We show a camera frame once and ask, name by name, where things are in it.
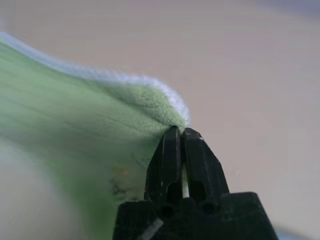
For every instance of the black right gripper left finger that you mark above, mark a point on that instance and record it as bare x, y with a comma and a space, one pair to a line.
165, 170

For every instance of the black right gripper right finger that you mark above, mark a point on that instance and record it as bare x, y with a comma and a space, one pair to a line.
202, 170

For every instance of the green sock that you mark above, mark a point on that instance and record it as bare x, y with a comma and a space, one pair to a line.
75, 112

